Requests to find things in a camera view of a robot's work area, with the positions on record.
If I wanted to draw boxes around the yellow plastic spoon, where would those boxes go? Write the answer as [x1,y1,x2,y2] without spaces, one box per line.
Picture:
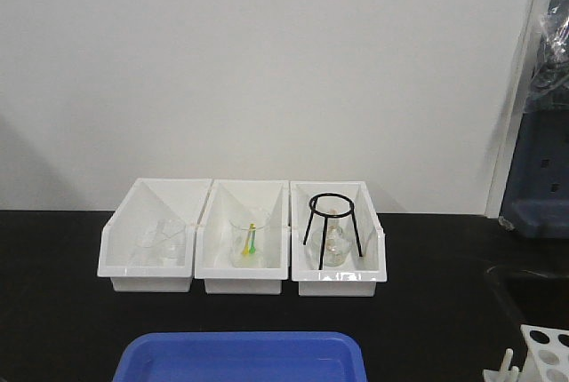
[241,228,249,256]

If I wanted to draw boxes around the right white storage bin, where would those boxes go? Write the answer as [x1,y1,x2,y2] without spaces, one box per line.
[290,181,387,297]

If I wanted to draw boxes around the white test tube rack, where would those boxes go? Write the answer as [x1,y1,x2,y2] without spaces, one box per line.
[482,324,568,382]

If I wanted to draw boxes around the small glass beakers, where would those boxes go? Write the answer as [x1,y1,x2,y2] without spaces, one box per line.
[131,219,186,267]

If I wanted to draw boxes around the white storage bin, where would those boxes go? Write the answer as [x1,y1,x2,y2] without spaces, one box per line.
[97,178,212,292]
[290,181,387,297]
[195,179,290,295]

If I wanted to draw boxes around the blue plastic tray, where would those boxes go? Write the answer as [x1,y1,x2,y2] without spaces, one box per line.
[113,331,367,381]

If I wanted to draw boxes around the glass alcohol lamp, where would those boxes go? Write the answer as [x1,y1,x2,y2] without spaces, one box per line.
[307,209,352,269]

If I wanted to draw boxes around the glass beaker middle bin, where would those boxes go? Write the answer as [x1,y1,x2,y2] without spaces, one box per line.
[229,207,269,268]

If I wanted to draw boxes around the black sink basin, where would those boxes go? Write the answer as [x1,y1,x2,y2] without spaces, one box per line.
[485,266,568,330]

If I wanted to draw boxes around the grey pegboard drying rack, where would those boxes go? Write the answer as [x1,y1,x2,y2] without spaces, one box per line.
[500,10,568,239]

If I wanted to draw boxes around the left white storage bin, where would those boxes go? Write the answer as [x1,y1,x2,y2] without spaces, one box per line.
[97,178,212,292]

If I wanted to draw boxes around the middle white storage bin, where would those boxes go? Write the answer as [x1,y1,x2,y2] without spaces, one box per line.
[195,179,290,295]

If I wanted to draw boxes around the clear plastic bag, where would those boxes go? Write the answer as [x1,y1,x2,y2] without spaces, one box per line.
[525,0,568,113]

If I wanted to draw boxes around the green plastic spoon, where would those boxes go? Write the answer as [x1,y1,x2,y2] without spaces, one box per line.
[248,223,256,255]

